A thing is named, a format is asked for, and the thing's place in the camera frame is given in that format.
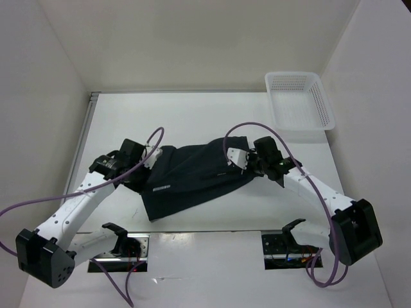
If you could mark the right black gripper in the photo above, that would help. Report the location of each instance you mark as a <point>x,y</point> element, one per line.
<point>250,156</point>

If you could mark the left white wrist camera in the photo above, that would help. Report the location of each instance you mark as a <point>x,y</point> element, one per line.
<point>150,160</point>

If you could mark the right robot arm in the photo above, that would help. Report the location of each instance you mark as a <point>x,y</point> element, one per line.
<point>352,231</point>

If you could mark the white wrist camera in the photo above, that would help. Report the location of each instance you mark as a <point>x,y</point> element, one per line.
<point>150,160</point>
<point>238,158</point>

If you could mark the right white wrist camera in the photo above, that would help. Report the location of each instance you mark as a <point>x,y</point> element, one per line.
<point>238,158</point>

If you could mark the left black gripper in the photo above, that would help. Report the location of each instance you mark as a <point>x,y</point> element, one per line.
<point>140,186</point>

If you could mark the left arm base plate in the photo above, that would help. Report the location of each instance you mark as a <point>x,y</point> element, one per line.
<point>136,253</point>

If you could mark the dark navy shorts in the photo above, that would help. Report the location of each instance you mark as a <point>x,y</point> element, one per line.
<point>188,176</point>

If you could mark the white perforated plastic basket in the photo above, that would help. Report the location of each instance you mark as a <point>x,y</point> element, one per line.
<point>299,102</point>

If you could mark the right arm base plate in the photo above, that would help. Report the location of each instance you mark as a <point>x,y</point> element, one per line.
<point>278,255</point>

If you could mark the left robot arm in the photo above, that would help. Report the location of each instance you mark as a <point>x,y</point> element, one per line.
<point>52,251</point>

